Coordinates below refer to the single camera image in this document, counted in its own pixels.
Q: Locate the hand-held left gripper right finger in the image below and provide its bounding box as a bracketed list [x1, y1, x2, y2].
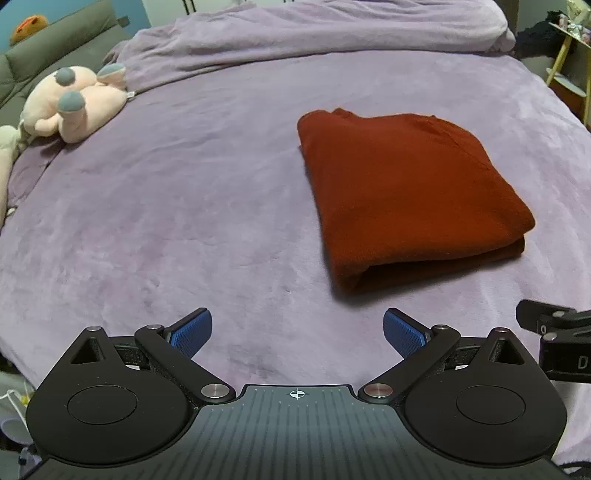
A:
[358, 308, 529, 403]

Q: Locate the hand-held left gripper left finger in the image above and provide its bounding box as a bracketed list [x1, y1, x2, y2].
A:
[69, 308, 237, 403]

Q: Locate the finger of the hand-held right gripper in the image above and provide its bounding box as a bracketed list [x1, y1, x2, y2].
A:
[516, 300, 580, 340]

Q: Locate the red knitted sweater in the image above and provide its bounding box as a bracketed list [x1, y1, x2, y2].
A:
[297, 107, 536, 296]

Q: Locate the purple fleece bed sheet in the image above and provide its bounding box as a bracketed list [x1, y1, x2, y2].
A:
[0, 51, 591, 467]

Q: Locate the pink plush toy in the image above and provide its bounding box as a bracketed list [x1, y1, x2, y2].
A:
[21, 64, 134, 144]

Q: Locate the yellow-legged side table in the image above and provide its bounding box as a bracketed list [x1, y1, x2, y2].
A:
[545, 21, 591, 100]

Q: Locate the white plush toy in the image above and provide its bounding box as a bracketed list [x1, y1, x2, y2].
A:
[0, 124, 28, 222]

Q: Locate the dark cloth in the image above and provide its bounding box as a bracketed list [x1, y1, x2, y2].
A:
[515, 11, 571, 61]

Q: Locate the grey padded headboard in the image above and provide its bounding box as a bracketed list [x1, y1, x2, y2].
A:
[0, 0, 118, 109]

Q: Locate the purple duvet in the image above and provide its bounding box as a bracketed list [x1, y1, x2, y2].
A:
[104, 0, 517, 93]

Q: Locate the white wardrobe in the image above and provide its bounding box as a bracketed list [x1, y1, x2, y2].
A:
[141, 0, 278, 17]

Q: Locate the orange plush toy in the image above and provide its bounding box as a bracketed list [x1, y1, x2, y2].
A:
[10, 14, 49, 46]

